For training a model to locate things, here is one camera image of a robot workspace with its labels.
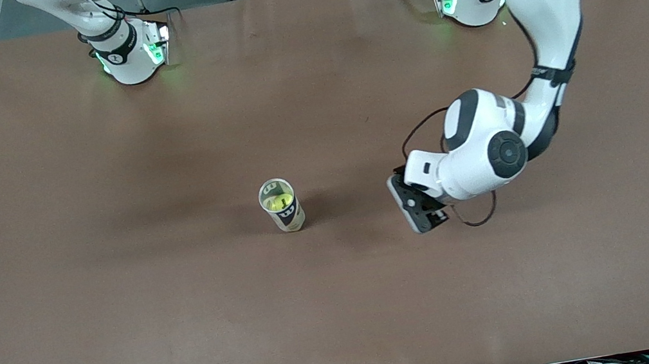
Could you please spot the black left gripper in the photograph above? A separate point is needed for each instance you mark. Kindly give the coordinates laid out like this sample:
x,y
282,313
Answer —
x,y
435,218

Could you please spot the clear tennis ball can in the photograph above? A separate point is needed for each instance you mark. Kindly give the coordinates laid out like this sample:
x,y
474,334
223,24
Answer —
x,y
291,218

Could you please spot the yellow tennis ball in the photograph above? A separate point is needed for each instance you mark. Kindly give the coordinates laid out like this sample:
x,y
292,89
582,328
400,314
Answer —
x,y
279,202

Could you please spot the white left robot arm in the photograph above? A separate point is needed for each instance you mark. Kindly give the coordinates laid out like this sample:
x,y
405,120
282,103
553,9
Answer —
x,y
490,156

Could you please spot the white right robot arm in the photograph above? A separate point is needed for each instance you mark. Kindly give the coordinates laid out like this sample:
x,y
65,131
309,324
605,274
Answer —
x,y
130,63

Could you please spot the brown table cover sheet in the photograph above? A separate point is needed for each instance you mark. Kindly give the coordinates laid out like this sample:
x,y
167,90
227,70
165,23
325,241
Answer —
x,y
344,309

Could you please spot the silver right base connector box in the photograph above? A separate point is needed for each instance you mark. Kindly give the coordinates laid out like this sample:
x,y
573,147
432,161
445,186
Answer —
x,y
161,35

